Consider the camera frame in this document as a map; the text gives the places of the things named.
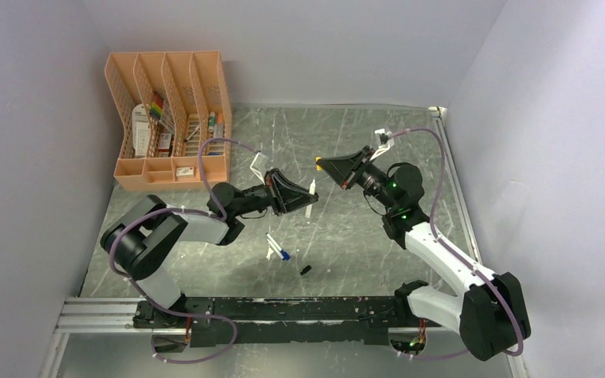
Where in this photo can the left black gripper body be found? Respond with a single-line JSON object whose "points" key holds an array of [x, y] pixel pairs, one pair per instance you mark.
{"points": [[276, 194]]}

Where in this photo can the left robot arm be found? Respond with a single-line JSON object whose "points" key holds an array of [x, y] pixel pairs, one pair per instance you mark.
{"points": [[140, 241]]}

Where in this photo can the small white box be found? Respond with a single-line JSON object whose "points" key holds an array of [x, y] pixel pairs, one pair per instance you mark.
{"points": [[185, 172]]}

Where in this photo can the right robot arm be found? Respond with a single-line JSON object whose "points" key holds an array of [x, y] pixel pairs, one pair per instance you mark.
{"points": [[487, 310]]}

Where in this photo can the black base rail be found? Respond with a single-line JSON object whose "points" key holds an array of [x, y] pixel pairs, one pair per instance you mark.
{"points": [[213, 322]]}

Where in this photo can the aluminium frame rail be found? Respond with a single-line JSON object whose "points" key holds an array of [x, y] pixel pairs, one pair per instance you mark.
{"points": [[107, 315]]}

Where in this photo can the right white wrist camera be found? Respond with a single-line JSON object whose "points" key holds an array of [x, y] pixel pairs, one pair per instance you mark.
{"points": [[384, 137]]}

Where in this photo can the coloured marker set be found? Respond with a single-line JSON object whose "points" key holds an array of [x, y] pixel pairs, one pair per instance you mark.
{"points": [[157, 107]]}

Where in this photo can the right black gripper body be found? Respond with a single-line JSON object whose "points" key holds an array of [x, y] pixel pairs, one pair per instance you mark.
{"points": [[369, 176]]}

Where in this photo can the orange glue stick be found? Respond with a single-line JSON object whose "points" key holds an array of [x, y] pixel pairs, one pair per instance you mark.
{"points": [[219, 126]]}

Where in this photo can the green glue stick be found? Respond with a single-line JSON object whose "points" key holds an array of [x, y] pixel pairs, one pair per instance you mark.
{"points": [[212, 120]]}

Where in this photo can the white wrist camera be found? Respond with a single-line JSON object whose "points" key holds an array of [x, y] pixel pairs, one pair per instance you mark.
{"points": [[260, 165], [384, 137]]}

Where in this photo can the white pen blue cap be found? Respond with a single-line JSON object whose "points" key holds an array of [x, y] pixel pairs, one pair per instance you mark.
{"points": [[277, 247]]}

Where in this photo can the white paper box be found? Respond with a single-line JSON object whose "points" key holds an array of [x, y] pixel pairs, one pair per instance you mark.
{"points": [[140, 131]]}

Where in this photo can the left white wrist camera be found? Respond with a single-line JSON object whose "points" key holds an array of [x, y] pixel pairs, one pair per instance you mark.
{"points": [[260, 165]]}

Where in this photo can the orange plastic file organizer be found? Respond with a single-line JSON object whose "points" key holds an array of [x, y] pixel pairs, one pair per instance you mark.
{"points": [[192, 84]]}

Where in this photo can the black marker cap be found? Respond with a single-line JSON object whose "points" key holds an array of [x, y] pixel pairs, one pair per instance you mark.
{"points": [[305, 270]]}

